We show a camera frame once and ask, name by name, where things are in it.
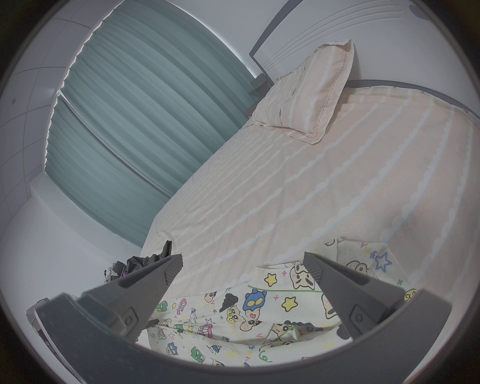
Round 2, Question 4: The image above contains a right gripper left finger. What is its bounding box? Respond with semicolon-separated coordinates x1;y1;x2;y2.
79;254;184;344

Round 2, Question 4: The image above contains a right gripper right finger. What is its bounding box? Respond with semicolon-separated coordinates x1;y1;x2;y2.
303;251;408;340

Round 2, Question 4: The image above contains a white printed pyjama top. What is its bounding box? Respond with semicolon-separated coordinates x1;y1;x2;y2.
147;240;419;369

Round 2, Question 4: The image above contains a bed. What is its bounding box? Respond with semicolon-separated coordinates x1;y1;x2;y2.
142;0;480;366

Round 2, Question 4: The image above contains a black shirt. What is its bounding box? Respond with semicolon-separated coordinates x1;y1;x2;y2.
125;240;174;276

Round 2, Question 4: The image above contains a blue-green curtain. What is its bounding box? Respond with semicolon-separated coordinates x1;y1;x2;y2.
57;0;260;198
44;94;172;248

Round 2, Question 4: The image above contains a pink striped pillow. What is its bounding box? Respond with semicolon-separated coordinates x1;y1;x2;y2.
251;38;355;145

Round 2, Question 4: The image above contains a grey bedside table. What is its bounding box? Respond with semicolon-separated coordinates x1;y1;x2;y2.
245;74;275;117

